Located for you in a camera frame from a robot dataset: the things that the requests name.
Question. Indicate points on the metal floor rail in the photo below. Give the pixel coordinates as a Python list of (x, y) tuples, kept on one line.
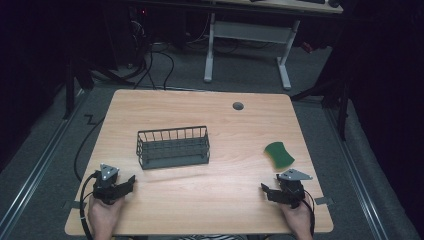
[(356, 180), (36, 173)]

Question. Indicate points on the person's left hand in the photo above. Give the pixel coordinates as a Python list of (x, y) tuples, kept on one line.
[(104, 216)]

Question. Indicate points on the person's right hand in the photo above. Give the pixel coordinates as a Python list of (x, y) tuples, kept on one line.
[(297, 218)]

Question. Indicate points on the person's striped clothing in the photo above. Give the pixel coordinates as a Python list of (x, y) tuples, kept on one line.
[(216, 237)]

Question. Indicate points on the black keyboard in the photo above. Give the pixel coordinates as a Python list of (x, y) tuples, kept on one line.
[(311, 1)]

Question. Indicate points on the dark computer tower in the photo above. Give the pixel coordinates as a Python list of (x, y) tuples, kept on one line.
[(138, 33)]

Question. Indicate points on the black metal stand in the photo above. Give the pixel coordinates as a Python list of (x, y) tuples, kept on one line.
[(336, 96), (71, 86)]

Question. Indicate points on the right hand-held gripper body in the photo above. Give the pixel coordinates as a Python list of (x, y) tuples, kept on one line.
[(290, 188)]

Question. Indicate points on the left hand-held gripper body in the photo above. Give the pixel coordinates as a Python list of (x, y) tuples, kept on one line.
[(106, 186)]

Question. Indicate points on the grey tape piece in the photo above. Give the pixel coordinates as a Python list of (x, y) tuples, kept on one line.
[(323, 201), (74, 204)]

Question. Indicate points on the white-framed desk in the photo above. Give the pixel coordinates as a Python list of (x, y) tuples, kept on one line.
[(250, 31)]

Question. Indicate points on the green sponge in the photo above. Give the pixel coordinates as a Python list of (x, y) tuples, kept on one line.
[(279, 155)]

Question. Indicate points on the black computer mouse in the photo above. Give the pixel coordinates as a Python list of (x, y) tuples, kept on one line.
[(334, 3)]

